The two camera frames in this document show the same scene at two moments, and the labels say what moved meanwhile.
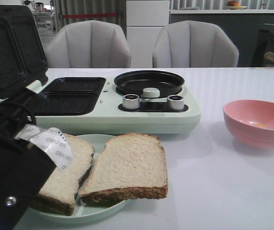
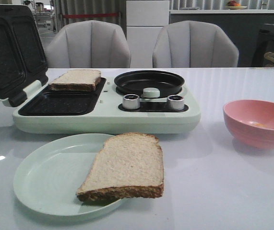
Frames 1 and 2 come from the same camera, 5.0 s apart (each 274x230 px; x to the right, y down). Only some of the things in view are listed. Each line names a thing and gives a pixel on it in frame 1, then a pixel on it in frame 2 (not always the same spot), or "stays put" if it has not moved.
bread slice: x=58 y=191 -> x=76 y=80
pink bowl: x=258 y=123 stays put
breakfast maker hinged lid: x=14 y=53 stays put
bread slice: x=131 y=166 stays put
